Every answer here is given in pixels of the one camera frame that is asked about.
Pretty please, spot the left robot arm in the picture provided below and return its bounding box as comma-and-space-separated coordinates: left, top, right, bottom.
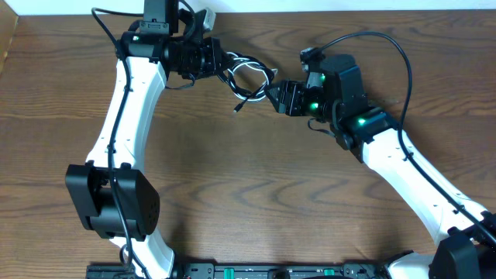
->
65, 1, 227, 278

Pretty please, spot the black USB cable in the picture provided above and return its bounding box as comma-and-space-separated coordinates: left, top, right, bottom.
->
216, 52, 277, 114

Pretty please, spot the white USB cable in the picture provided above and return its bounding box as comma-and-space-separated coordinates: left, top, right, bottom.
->
226, 51, 278, 103

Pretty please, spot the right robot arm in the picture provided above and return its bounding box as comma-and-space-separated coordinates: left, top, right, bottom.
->
265, 55, 495, 278

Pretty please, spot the wooden panel at left edge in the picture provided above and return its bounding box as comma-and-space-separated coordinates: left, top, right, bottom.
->
0, 0, 19, 72

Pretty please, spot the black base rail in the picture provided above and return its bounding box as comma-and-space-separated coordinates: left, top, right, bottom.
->
84, 262, 392, 279

